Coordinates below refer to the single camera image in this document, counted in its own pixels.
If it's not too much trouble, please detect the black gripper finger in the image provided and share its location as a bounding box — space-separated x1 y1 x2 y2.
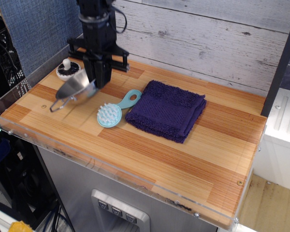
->
83 57 95 83
94 60 112 88

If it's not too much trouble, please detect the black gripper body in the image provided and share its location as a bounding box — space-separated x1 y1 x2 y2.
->
67 20 130 72

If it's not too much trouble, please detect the silver metal bowl with handles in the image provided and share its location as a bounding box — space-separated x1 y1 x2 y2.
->
50 69 99 113

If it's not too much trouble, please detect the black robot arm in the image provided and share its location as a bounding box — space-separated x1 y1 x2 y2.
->
67 0 130 89

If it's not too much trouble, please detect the white toy mushroom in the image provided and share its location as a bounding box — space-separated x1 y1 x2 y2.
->
56 58 81 81

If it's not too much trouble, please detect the light blue scrub brush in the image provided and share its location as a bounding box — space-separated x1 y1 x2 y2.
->
97 89 142 128

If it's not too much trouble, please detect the blue fabric panel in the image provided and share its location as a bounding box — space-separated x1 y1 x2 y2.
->
0 0 82 76

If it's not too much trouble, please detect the purple folded towel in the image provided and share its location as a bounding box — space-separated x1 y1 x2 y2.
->
125 80 206 144

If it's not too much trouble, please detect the black plastic crate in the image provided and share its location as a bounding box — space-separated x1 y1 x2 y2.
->
0 29 25 88

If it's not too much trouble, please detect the clear acrylic table guard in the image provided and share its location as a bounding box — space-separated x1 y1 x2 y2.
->
0 73 266 232

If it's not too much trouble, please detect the stainless steel cabinet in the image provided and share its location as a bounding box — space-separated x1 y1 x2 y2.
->
39 148 217 232

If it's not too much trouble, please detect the silver dispenser button panel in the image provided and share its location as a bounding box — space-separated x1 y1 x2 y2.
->
91 189 150 232

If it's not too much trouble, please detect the yellow object bottom left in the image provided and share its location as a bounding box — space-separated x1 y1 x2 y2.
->
8 221 33 232

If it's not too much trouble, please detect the white ribbed box right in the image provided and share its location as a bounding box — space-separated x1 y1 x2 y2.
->
265 88 290 142

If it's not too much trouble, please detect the dark vertical post right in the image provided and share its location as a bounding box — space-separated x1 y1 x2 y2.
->
261 33 290 117

